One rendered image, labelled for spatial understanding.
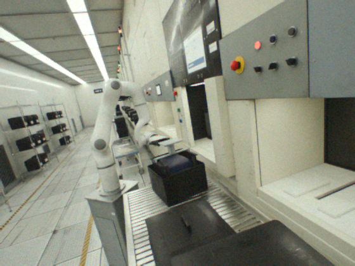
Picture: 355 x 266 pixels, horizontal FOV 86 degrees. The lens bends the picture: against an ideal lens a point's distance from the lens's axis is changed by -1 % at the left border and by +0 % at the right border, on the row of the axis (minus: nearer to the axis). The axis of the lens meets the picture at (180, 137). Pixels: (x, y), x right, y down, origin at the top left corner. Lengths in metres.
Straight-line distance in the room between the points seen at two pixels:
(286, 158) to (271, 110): 0.26
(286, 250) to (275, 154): 0.57
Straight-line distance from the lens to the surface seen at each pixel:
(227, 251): 0.49
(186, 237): 0.76
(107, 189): 1.48
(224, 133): 1.01
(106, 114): 1.37
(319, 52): 0.63
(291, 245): 0.52
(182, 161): 1.13
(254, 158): 0.92
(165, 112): 3.15
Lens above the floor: 1.36
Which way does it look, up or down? 14 degrees down
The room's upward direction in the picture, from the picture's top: 10 degrees counter-clockwise
